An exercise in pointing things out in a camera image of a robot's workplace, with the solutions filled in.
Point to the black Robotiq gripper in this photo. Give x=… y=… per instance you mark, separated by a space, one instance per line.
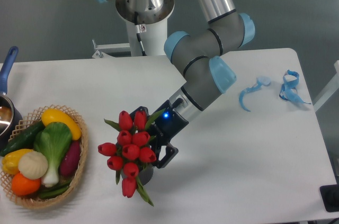
x=165 y=127

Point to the red tulip bouquet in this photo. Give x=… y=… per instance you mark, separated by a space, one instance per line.
x=132 y=130

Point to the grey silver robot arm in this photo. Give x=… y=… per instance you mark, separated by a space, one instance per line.
x=197 y=58

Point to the dark grey ribbed vase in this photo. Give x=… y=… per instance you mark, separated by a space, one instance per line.
x=147 y=175

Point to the purple sweet potato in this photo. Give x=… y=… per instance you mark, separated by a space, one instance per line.
x=70 y=161

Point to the green bok choy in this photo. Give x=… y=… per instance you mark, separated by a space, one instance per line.
x=53 y=142

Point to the yellow squash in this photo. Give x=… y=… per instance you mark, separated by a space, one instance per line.
x=55 y=115

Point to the blue curved ribbon strip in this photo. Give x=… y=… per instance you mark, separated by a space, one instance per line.
x=260 y=81

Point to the woven wicker basket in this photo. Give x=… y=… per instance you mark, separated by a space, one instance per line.
x=32 y=201

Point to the green bean pods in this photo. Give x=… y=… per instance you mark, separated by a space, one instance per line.
x=55 y=191

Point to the green cucumber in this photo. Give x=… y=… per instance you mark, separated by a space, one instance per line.
x=23 y=140

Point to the blue knotted ribbon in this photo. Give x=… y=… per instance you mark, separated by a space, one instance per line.
x=288 y=91

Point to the orange fruit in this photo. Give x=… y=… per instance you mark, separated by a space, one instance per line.
x=22 y=186

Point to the yellow bell pepper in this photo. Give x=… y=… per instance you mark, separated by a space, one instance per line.
x=10 y=161

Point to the black device at edge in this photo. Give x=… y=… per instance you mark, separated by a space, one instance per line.
x=329 y=195

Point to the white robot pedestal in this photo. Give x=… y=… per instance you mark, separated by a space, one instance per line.
x=143 y=38

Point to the blue handled saucepan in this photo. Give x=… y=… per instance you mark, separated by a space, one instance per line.
x=10 y=116

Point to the white frame at right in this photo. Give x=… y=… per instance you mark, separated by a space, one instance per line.
x=326 y=93

